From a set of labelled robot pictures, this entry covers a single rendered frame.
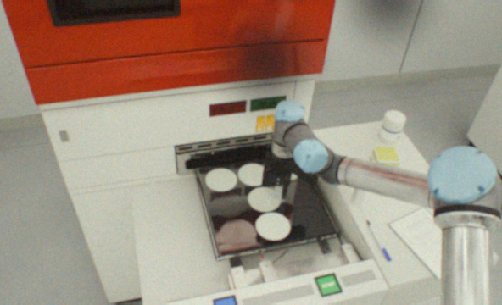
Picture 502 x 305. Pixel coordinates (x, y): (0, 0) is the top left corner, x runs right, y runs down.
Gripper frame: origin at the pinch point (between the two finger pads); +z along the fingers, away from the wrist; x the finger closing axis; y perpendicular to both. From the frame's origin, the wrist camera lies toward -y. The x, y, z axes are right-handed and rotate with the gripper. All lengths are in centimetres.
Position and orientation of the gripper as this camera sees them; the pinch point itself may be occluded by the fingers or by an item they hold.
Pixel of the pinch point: (284, 199)
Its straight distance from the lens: 135.8
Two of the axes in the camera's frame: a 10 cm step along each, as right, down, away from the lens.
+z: -0.5, 7.2, 6.9
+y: -9.8, -1.7, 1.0
